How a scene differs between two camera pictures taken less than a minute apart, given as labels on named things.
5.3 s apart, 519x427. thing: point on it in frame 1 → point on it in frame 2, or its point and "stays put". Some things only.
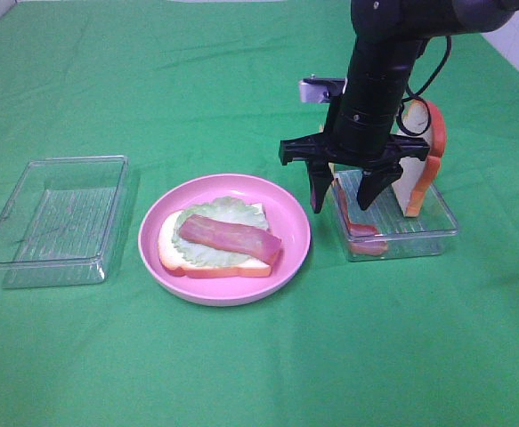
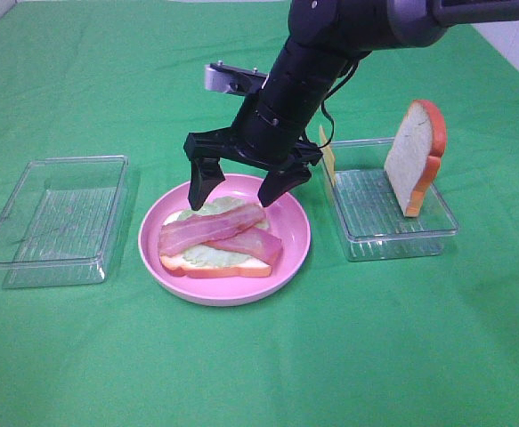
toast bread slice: (175, 261) stays put
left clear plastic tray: (56, 228) stays put
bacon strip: (230, 235) stays put
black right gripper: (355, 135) → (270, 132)
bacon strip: (363, 241) → (209, 228)
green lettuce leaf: (225, 210) stays put
